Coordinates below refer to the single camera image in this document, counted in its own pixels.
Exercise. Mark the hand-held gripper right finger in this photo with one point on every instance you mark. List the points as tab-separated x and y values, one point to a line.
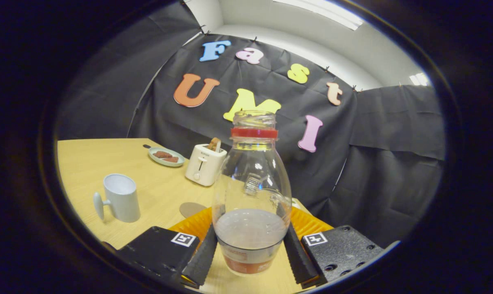
299	257

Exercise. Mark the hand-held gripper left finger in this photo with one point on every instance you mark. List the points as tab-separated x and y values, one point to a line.
203	257

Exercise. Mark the round brown coaster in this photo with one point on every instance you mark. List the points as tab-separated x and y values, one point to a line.
189	210

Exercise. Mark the clear juice bottle red label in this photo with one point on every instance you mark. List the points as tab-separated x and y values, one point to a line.
250	228

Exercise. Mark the pale grey cup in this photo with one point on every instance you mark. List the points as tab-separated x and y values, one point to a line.
122	202

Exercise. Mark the white toaster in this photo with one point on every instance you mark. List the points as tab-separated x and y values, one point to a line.
203	165

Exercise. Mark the black backdrop cloth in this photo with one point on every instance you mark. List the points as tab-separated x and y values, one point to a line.
352	175

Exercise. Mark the pale green plate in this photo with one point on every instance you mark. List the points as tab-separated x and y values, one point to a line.
154	159

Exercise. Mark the brown toast slice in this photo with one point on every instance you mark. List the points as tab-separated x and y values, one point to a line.
214	144

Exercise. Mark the wooden table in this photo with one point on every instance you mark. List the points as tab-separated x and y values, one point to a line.
107	159

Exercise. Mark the small ceiling light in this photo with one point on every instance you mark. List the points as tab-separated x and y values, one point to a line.
418	79

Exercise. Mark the long ceiling light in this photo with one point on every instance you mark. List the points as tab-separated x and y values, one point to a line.
324	11

